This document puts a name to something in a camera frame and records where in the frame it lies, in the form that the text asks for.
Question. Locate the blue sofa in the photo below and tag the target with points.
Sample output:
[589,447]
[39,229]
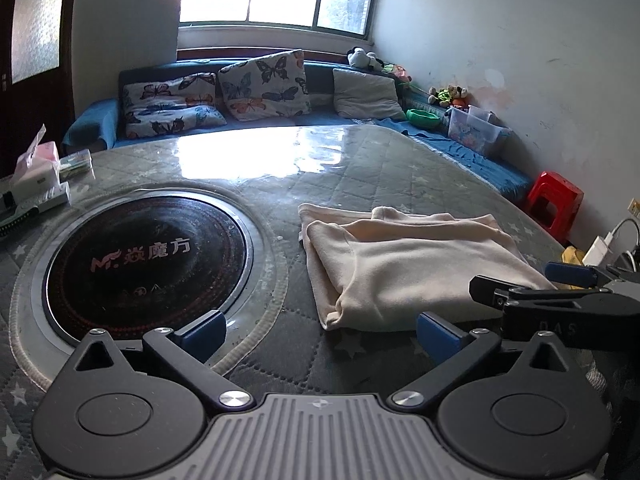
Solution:
[101,126]

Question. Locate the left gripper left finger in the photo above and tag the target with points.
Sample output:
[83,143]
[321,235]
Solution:
[180,356]

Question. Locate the white power adapter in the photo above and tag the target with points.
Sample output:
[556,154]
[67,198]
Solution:
[600,252]

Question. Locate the white remote control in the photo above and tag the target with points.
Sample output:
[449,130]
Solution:
[59,195]

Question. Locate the black white plush toy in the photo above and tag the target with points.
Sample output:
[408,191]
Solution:
[362,60]

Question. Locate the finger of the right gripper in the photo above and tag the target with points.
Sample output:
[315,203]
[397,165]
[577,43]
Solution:
[571,274]
[497,294]

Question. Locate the teal black smartwatch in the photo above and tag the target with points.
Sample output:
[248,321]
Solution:
[14,214]

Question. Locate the upright butterfly pillow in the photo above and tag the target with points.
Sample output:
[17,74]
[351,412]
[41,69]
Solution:
[266,87]

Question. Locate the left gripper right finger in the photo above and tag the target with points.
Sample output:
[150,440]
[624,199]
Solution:
[457,356]

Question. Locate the pink white tissue box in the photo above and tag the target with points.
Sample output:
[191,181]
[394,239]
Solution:
[37,170]

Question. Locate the cream sweatshirt garment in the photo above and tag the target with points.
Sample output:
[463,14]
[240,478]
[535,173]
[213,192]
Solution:
[377,271]

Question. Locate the green flat packet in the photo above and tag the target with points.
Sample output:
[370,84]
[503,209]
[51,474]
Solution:
[73,165]

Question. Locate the grey plain pillow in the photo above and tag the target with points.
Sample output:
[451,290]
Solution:
[365,96]

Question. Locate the green bowl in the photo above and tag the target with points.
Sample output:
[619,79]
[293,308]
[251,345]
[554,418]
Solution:
[423,119]

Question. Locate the clear plastic storage box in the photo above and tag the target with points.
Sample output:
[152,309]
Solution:
[473,130]

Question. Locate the flat butterfly pillow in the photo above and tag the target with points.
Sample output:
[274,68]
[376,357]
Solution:
[177,106]

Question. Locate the round black induction cooktop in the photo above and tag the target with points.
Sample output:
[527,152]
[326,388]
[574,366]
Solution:
[159,258]

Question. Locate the dark wooden door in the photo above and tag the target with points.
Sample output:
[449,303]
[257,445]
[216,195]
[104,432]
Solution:
[36,74]

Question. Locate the small colourful plush toys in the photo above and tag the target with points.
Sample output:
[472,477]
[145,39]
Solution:
[451,96]

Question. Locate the red plastic stool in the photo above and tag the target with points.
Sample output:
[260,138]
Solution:
[553,202]

